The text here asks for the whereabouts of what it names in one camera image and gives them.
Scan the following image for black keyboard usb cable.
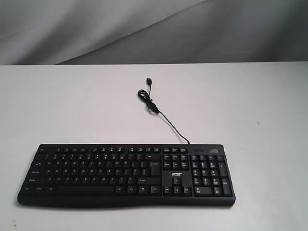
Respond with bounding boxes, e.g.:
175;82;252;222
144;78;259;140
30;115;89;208
137;77;191;146

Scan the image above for grey backdrop cloth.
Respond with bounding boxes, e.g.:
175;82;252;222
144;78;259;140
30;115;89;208
0;0;308;65

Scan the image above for black acer keyboard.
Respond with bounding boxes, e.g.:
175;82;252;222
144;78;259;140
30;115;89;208
17;144;236;208

